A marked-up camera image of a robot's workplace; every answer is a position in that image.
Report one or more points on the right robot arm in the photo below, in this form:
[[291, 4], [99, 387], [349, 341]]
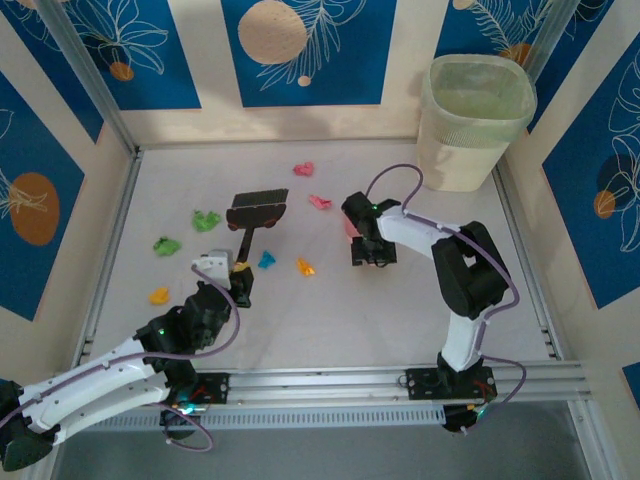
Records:
[[415, 232]]

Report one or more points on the yellow paper scrap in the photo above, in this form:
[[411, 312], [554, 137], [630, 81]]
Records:
[[158, 296]]

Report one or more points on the pink plastic dustpan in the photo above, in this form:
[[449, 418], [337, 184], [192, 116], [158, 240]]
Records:
[[351, 230]]

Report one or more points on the aluminium corner post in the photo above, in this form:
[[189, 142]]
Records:
[[85, 75], [547, 37]]

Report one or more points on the dark brown hand brush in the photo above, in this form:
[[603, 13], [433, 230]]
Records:
[[257, 215]]

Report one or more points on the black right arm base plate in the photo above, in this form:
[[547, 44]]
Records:
[[425, 384]]

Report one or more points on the green paper scrap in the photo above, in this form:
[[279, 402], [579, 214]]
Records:
[[206, 221], [166, 246]]

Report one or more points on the pink paper scrap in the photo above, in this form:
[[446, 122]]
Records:
[[320, 202], [303, 170]]

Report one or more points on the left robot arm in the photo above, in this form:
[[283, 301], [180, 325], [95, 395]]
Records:
[[90, 390]]

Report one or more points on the beige waste bin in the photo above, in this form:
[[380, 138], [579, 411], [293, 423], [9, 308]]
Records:
[[450, 165]]

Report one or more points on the aluminium mounting rail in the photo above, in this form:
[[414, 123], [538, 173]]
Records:
[[310, 387]]

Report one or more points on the blue paper scrap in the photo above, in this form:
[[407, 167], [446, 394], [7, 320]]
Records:
[[266, 260]]

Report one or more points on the orange paper scrap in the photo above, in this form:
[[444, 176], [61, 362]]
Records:
[[305, 267]]

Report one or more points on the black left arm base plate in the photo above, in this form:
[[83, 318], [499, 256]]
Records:
[[215, 387]]

